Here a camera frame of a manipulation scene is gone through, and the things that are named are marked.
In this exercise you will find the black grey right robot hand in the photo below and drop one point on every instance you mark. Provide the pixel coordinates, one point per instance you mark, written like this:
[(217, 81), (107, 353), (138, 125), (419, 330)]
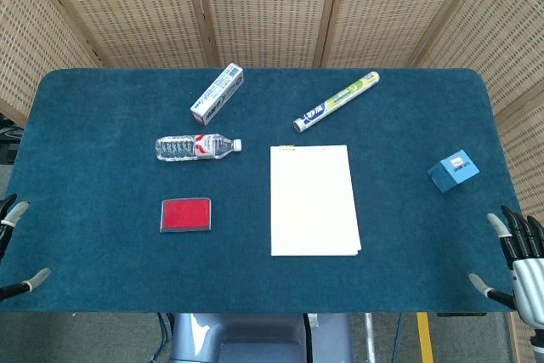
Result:
[(529, 286)]

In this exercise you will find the black grey left robot hand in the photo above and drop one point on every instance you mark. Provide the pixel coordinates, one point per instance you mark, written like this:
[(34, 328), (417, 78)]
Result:
[(13, 210)]

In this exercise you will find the white lined notepad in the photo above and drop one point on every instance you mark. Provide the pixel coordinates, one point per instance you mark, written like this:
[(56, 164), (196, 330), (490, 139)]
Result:
[(314, 201)]

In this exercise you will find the black floor equipment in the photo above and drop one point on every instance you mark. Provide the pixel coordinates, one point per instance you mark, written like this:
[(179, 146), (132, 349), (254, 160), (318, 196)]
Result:
[(6, 133)]

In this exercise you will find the blue velvet table cloth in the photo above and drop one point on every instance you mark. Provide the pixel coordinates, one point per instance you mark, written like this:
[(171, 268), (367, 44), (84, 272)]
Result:
[(106, 125)]

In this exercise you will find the small blue cardboard box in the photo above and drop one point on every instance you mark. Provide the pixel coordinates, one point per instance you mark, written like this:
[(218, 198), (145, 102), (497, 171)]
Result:
[(450, 174)]

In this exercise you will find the red stamp ink pad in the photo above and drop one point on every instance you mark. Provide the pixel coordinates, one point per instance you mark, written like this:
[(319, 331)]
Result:
[(185, 215)]

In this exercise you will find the clear plastic water bottle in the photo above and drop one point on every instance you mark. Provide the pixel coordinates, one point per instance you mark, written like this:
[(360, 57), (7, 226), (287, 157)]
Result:
[(183, 148)]

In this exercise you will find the white blue toothpaste box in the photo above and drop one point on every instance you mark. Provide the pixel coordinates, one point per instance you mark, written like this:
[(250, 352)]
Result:
[(217, 95)]

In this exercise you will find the plastic wrap roll tube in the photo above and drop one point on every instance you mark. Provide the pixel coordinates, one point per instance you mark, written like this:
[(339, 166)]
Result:
[(336, 101)]

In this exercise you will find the grey robot torso base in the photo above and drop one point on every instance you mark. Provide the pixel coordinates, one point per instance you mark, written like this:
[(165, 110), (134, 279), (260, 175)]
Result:
[(255, 337)]

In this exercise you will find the woven bamboo folding screen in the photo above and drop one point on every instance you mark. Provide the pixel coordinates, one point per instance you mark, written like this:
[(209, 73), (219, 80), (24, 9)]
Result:
[(272, 6)]

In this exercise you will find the white table leg post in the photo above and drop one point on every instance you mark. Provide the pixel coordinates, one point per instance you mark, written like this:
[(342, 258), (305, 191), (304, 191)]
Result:
[(368, 324)]

